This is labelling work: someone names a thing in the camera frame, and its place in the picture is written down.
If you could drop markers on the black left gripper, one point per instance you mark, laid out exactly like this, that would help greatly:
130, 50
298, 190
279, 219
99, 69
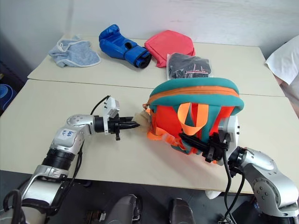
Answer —
115, 124

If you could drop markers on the blue patterned object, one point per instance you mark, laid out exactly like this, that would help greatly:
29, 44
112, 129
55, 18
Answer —
5, 94

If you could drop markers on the pink fabric bag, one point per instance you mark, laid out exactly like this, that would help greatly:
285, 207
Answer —
170, 45

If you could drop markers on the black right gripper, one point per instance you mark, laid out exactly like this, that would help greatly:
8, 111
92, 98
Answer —
216, 147

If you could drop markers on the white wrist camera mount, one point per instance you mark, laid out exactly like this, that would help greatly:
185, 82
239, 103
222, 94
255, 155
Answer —
232, 130
112, 106

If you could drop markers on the dark rounded shape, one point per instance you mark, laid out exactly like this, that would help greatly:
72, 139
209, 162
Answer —
182, 211
125, 210

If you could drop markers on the white cloth at edge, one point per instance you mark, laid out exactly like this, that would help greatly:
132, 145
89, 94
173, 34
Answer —
286, 59

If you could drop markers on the small cream white box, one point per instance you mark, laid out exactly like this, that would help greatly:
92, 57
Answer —
143, 121

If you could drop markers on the light blue cloth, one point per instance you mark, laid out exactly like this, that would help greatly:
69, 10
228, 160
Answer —
74, 52

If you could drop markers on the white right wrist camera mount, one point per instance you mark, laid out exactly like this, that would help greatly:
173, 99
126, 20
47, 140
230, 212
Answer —
232, 130

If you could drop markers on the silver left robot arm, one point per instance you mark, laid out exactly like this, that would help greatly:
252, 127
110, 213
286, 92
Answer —
70, 137

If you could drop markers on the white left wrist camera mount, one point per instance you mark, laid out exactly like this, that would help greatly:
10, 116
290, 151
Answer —
112, 106

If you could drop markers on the black box under table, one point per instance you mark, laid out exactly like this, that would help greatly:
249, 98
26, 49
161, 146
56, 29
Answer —
245, 212

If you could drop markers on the black item in clear bag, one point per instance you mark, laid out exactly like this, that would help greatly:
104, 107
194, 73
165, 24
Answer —
189, 66

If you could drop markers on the orange and teal backpack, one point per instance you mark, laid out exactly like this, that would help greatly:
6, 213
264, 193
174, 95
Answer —
198, 98

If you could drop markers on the blue boxing glove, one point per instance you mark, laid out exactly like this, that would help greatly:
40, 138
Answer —
121, 45

